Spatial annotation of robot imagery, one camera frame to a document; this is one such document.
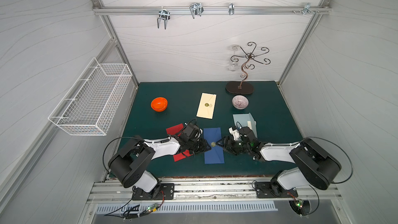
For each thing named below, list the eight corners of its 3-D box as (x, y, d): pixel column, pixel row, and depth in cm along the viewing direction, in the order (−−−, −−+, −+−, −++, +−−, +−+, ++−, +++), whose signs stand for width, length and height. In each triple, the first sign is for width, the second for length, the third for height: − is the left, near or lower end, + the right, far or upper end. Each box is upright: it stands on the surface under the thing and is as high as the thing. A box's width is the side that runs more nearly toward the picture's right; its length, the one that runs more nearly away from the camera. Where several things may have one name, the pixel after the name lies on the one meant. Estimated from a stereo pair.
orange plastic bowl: (151, 112, 105) (149, 107, 100) (154, 102, 111) (152, 97, 106) (166, 112, 105) (165, 107, 101) (168, 102, 111) (167, 97, 106)
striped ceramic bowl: (229, 105, 109) (230, 101, 106) (237, 97, 114) (238, 92, 111) (241, 113, 105) (242, 109, 102) (249, 104, 110) (251, 100, 107)
